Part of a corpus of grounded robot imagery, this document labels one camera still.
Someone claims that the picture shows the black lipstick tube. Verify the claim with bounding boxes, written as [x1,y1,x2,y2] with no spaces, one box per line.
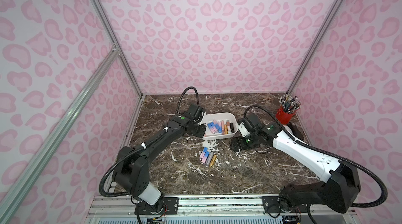
[229,122,235,134]

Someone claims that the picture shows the gold glitter lipstick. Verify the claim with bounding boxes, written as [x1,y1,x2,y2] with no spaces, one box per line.
[209,154,217,167]

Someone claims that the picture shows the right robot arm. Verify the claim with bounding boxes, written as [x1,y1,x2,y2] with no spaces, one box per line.
[230,105,388,214]

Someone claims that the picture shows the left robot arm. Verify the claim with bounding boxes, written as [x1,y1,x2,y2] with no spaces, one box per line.
[98,86,206,213]

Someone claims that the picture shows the white plastic storage box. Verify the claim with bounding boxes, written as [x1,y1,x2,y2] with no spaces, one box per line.
[201,113,238,140]

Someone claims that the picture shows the black stapler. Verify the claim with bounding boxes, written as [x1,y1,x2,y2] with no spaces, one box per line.
[287,122,305,141]

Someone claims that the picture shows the bundle of pencils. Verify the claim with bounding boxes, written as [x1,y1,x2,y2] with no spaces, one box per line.
[279,94,301,114]

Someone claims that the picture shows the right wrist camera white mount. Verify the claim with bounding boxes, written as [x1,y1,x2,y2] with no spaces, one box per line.
[238,123,250,138]

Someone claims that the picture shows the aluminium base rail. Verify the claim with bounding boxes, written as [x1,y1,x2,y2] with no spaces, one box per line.
[84,194,360,224]

